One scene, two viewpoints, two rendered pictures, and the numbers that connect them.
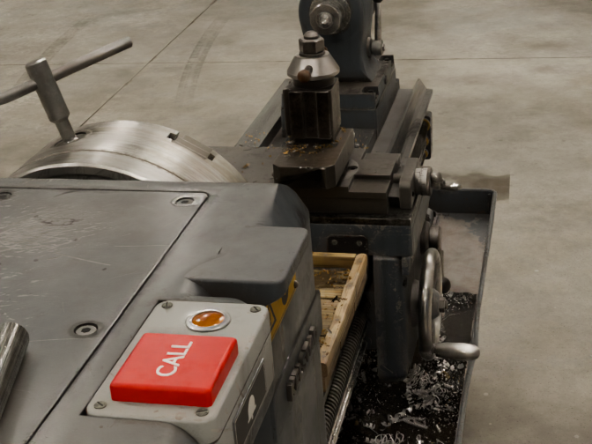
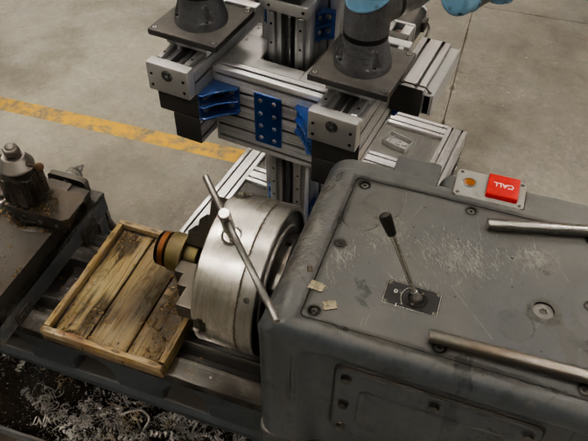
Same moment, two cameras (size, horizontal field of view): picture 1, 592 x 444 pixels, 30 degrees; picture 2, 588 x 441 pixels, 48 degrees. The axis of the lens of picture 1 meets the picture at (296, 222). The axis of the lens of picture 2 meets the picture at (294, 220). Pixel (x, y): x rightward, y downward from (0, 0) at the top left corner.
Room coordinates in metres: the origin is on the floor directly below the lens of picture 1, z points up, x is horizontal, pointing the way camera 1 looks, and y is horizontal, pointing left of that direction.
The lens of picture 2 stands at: (0.88, 1.03, 2.14)
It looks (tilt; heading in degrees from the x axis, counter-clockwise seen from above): 46 degrees down; 275
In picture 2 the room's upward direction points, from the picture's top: 1 degrees clockwise
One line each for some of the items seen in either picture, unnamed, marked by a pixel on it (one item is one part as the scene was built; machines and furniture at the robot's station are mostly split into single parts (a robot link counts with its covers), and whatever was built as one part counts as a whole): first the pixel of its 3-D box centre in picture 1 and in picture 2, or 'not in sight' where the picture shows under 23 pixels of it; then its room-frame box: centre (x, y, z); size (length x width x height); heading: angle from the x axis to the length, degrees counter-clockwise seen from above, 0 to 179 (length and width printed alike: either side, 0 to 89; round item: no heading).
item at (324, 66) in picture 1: (313, 63); (15, 160); (1.60, -0.04, 1.13); 0.08 x 0.08 x 0.03
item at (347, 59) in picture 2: not in sight; (364, 45); (0.82, -0.48, 1.21); 0.15 x 0.15 x 0.10
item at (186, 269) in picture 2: not in sight; (193, 294); (1.14, 0.25, 1.08); 0.12 x 0.11 x 0.05; 76
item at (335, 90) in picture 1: (311, 106); (24, 183); (1.60, -0.04, 1.07); 0.07 x 0.07 x 0.10; 76
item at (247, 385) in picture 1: (188, 390); (486, 197); (0.58, 0.07, 1.23); 0.13 x 0.08 x 0.05; 166
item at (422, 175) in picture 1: (438, 181); (78, 170); (1.56, -0.22, 0.95); 0.07 x 0.04 x 0.04; 76
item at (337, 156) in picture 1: (314, 157); (41, 206); (1.58, -0.04, 0.99); 0.20 x 0.10 x 0.05; 166
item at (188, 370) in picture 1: (176, 373); (502, 189); (0.55, 0.08, 1.26); 0.06 x 0.06 x 0.02; 76
